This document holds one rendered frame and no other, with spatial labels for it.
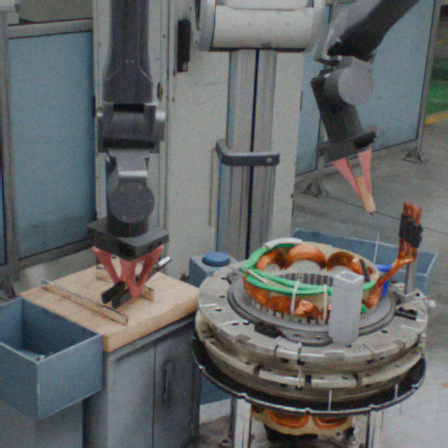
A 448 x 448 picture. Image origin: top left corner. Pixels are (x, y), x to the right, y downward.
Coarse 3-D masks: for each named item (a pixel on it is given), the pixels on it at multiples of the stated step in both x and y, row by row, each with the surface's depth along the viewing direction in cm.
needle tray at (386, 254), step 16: (304, 240) 165; (320, 240) 163; (336, 240) 162; (352, 240) 161; (368, 240) 160; (368, 256) 161; (384, 256) 160; (432, 256) 157; (384, 272) 150; (400, 272) 149; (416, 272) 158; (432, 272) 153; (416, 288) 148
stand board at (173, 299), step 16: (80, 272) 142; (80, 288) 137; (96, 288) 137; (160, 288) 138; (176, 288) 138; (192, 288) 139; (48, 304) 132; (64, 304) 132; (128, 304) 133; (144, 304) 133; (160, 304) 133; (176, 304) 133; (192, 304) 135; (80, 320) 127; (96, 320) 128; (112, 320) 128; (144, 320) 128; (160, 320) 131; (176, 320) 134; (112, 336) 124; (128, 336) 126
